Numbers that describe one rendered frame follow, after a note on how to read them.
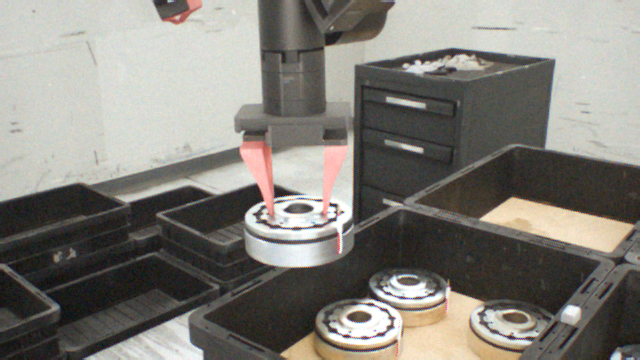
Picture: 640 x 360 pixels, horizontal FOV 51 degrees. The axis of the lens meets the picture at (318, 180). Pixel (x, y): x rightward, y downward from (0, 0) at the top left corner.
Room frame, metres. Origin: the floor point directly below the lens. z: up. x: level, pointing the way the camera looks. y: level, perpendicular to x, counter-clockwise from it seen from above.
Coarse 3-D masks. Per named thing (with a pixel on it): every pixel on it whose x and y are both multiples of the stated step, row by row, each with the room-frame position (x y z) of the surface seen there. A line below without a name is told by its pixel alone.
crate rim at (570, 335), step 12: (624, 264) 0.68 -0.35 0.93; (612, 276) 0.65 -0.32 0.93; (624, 276) 0.66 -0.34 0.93; (600, 288) 0.63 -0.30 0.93; (612, 288) 0.63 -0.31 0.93; (588, 300) 0.60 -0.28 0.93; (600, 300) 0.60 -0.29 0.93; (588, 312) 0.58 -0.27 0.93; (576, 324) 0.55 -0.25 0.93; (588, 324) 0.56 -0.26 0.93; (564, 336) 0.53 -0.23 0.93; (576, 336) 0.53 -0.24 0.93; (552, 348) 0.51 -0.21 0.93; (564, 348) 0.51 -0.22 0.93
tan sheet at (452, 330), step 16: (464, 304) 0.77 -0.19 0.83; (448, 320) 0.73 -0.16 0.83; (464, 320) 0.73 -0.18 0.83; (416, 336) 0.69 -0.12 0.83; (432, 336) 0.69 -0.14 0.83; (448, 336) 0.69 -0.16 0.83; (464, 336) 0.69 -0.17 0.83; (288, 352) 0.66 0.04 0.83; (304, 352) 0.66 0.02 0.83; (416, 352) 0.66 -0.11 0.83; (432, 352) 0.66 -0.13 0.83; (448, 352) 0.66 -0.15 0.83; (464, 352) 0.66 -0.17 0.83
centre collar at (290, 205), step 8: (296, 200) 0.61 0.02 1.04; (304, 200) 0.61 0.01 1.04; (312, 200) 0.60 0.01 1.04; (280, 208) 0.59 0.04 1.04; (288, 208) 0.60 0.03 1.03; (296, 208) 0.60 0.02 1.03; (304, 208) 0.60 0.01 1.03; (312, 208) 0.59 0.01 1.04; (320, 208) 0.58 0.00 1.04; (280, 216) 0.57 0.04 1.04; (288, 216) 0.56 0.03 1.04; (296, 216) 0.56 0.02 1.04; (304, 216) 0.56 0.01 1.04; (312, 216) 0.57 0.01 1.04; (320, 216) 0.57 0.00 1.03
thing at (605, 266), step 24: (384, 216) 0.83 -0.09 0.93; (432, 216) 0.83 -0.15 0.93; (528, 240) 0.75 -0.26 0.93; (600, 264) 0.68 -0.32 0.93; (240, 288) 0.63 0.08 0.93; (192, 312) 0.58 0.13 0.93; (216, 312) 0.59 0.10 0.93; (192, 336) 0.56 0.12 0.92; (216, 336) 0.54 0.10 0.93; (240, 336) 0.54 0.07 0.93; (552, 336) 0.53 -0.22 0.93
